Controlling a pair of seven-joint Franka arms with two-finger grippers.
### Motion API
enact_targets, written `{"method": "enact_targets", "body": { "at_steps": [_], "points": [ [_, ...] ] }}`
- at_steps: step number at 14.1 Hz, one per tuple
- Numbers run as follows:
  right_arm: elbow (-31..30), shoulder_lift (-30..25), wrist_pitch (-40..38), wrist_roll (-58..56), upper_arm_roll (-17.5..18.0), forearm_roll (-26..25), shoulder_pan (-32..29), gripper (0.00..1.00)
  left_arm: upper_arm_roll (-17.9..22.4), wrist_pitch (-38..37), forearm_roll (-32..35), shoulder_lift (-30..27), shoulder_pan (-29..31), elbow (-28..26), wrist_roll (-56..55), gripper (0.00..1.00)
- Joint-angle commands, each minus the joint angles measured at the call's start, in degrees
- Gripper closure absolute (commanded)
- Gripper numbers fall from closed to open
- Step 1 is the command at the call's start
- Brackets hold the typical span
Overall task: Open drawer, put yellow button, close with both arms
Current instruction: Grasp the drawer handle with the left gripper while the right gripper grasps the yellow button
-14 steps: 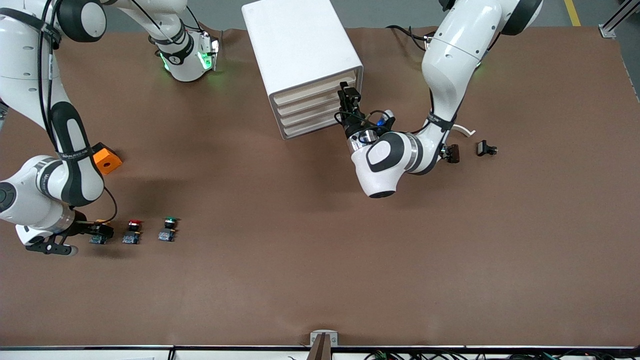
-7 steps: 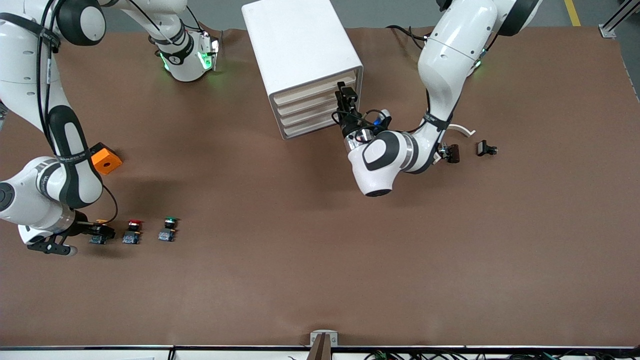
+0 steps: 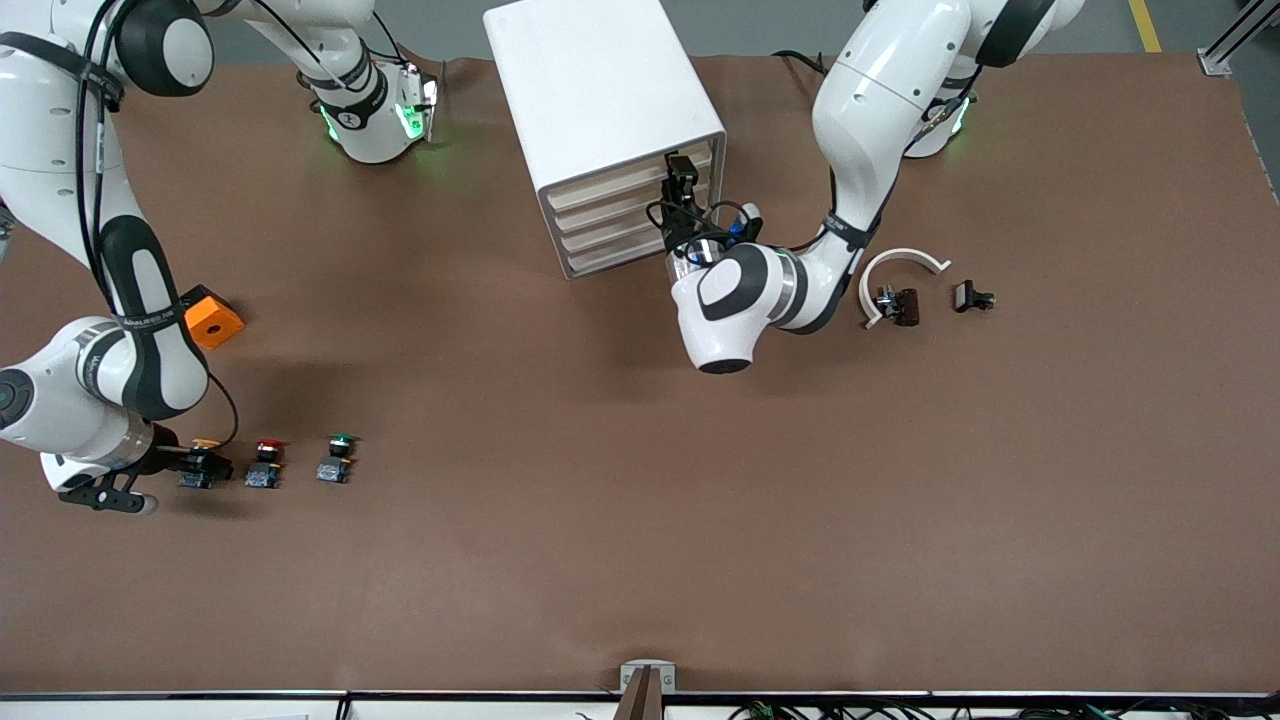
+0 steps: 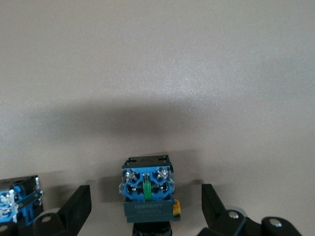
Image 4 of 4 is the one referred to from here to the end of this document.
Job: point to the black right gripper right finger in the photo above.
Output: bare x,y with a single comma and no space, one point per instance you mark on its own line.
221,218

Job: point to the yellow push button switch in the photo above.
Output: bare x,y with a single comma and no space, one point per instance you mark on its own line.
147,196

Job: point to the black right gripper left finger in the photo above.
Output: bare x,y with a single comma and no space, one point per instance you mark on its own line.
73,211

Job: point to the red push button switch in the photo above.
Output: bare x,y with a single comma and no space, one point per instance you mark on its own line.
24,196

